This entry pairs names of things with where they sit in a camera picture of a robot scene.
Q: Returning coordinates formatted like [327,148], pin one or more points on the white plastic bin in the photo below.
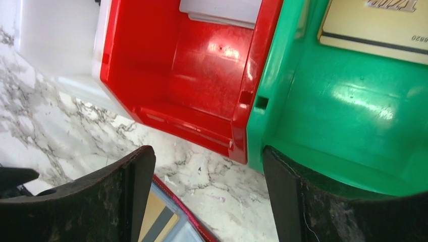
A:
[64,41]

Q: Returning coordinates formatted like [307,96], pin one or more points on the red plastic bin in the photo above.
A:
[192,79]

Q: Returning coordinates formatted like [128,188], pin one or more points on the red leather card holder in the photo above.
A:
[189,227]

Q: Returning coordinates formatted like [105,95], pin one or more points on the green plastic bin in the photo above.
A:
[355,117]

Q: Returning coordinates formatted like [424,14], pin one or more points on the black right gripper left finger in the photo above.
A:
[105,205]

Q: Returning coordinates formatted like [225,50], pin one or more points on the silver card in red bin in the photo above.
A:
[241,13]

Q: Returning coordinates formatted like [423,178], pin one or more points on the gold card in green bin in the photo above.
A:
[394,29]

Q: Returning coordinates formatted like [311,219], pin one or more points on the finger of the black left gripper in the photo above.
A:
[13,180]

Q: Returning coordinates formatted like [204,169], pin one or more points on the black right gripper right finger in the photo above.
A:
[309,206]

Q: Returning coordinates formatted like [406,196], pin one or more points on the gold card in holder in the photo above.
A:
[158,220]

